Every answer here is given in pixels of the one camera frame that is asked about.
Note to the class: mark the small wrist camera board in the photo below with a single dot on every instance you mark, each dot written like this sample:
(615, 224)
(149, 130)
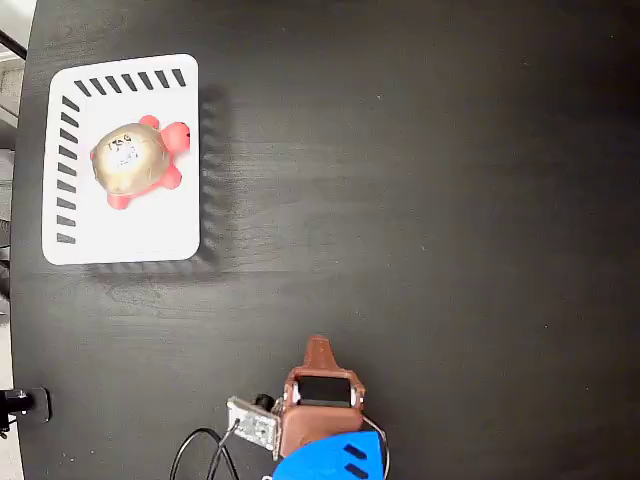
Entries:
(255, 425)

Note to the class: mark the black table clamp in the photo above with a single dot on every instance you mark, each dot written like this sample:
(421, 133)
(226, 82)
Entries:
(42, 405)

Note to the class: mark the black metal rod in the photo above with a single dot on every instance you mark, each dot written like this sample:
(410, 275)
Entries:
(12, 44)

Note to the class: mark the red turtle toy gold shell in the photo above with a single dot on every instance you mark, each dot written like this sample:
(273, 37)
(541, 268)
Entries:
(130, 160)

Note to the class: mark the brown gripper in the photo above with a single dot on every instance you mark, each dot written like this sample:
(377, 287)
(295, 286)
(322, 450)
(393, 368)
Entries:
(322, 421)

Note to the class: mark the white plastic basket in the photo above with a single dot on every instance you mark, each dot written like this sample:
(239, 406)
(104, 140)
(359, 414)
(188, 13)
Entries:
(150, 225)

